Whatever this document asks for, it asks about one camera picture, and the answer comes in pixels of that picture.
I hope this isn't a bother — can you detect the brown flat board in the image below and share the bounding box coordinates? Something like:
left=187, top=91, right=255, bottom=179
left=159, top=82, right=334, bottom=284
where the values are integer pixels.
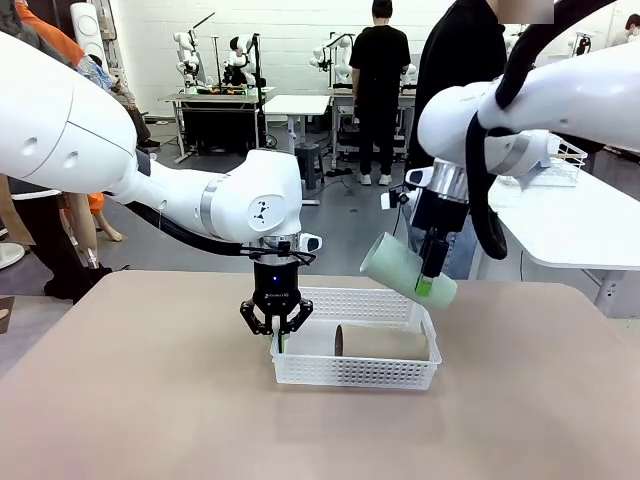
left=0, top=294, right=16, bottom=336

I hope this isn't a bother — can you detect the white perforated plastic basket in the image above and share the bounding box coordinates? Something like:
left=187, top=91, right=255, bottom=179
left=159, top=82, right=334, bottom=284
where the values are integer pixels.
left=269, top=286, right=444, bottom=390

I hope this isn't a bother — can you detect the grey lab workbench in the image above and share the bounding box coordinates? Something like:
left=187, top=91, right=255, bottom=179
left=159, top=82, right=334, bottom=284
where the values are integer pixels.
left=329, top=84, right=421, bottom=171
left=158, top=87, right=276, bottom=166

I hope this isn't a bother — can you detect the person in grey jacket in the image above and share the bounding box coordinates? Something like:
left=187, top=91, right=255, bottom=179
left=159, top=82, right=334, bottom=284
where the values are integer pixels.
left=0, top=0, right=114, bottom=304

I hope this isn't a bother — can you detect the seated person in blue shirt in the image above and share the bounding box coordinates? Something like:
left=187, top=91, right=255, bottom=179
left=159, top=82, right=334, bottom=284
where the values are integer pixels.
left=79, top=54, right=162, bottom=150

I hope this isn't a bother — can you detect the white side table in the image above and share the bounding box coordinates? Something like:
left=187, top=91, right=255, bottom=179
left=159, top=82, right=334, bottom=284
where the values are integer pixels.
left=487, top=172, right=640, bottom=319

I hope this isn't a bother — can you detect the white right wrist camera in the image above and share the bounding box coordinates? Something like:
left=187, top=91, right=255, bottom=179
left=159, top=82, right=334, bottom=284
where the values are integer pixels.
left=379, top=183, right=412, bottom=212

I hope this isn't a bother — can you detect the white round stand base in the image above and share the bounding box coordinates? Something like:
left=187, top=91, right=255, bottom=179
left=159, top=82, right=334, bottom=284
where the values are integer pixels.
left=0, top=242, right=26, bottom=271

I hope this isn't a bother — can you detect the white tower air purifier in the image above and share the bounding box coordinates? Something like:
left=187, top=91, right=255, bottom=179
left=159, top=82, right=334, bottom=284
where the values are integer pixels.
left=69, top=2, right=119, bottom=65

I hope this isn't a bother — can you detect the person in orange clothing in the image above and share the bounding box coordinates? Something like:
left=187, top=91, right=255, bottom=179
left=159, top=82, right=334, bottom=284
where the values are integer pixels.
left=14, top=0, right=124, bottom=274

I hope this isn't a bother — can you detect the black arm cable sleeve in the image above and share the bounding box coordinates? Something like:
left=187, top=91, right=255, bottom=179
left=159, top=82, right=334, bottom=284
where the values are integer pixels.
left=122, top=198, right=264, bottom=259
left=464, top=0, right=624, bottom=261

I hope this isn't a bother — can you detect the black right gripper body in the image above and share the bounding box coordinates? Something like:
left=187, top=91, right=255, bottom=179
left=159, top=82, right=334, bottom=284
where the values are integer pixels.
left=409, top=188, right=469, bottom=246

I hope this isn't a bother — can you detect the person in black T-shirt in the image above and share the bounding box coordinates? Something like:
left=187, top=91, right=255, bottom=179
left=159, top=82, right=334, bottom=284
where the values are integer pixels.
left=348, top=0, right=412, bottom=187

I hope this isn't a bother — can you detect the person in light grey shirt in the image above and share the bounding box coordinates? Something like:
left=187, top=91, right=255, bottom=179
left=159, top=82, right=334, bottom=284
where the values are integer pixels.
left=612, top=13, right=640, bottom=49

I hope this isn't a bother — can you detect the black left arm cable sleeve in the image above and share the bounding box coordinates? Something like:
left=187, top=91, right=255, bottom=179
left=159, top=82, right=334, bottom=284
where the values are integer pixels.
left=122, top=198, right=264, bottom=259

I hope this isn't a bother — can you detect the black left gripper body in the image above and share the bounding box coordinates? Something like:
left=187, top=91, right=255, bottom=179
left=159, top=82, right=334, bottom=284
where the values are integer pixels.
left=252, top=259, right=303, bottom=327

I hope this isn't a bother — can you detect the black right arm cable sleeve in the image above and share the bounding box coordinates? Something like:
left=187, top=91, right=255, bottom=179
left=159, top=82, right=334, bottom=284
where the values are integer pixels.
left=464, top=0, right=624, bottom=261

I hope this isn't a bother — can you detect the white wire basket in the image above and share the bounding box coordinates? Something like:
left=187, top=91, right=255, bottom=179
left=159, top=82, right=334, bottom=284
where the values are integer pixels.
left=542, top=133, right=589, bottom=187

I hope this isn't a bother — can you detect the white height-adjustable desk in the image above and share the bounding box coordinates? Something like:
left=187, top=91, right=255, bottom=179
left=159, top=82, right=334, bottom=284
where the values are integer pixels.
left=262, top=93, right=332, bottom=206

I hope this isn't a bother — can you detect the person in black sweater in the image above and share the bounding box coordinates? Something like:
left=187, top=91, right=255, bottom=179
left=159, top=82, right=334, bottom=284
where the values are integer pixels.
left=405, top=0, right=514, bottom=281

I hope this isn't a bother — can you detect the grey plastic stool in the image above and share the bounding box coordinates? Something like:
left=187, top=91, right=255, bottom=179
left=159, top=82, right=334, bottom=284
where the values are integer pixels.
left=293, top=142, right=324, bottom=190

